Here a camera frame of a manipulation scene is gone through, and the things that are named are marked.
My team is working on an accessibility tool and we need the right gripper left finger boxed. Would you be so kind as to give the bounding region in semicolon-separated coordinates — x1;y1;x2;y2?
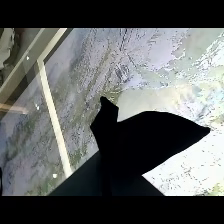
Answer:
49;151;104;196

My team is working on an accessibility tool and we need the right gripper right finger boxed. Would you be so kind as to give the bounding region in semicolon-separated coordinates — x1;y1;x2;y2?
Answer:
111;173;165;196

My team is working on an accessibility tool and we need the black garment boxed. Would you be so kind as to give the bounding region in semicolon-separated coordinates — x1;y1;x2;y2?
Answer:
89;95;212;196

